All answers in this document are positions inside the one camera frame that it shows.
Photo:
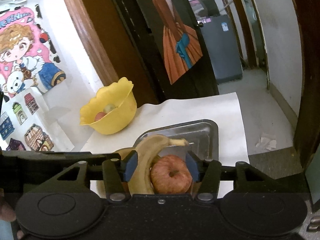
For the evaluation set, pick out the crumpled paper on floor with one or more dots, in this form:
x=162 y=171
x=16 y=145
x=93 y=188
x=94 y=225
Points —
x=267 y=143

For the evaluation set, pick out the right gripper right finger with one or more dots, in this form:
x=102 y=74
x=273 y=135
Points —
x=209 y=174

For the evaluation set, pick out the brown spotted banana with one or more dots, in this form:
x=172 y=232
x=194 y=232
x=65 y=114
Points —
x=124 y=152

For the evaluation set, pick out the metal tray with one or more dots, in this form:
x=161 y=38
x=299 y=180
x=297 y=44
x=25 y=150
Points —
x=202 y=135

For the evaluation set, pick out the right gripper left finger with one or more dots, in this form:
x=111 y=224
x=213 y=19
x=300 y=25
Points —
x=113 y=172

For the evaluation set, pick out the red apple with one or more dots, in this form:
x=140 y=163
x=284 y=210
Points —
x=170 y=175

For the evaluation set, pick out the person left hand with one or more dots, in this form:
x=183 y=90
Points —
x=7 y=212

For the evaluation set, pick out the fruit inside yellow bowl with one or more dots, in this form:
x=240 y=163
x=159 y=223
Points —
x=107 y=109

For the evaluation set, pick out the houses drawing paper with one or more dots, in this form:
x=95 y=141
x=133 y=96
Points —
x=24 y=125

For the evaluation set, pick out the wooden door frame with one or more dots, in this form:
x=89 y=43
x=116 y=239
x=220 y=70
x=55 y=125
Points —
x=109 y=46

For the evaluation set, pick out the grey washing machine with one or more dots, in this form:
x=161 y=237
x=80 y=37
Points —
x=220 y=40

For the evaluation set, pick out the dark door with lady painting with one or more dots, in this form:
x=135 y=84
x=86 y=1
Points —
x=169 y=42

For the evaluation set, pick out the yellow banana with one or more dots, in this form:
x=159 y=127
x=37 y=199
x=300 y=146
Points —
x=147 y=150

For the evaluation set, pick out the pink cartoon girl poster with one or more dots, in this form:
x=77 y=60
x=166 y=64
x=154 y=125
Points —
x=28 y=56

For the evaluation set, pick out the yellow plastic bowl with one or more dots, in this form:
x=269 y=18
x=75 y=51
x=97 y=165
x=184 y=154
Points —
x=121 y=95

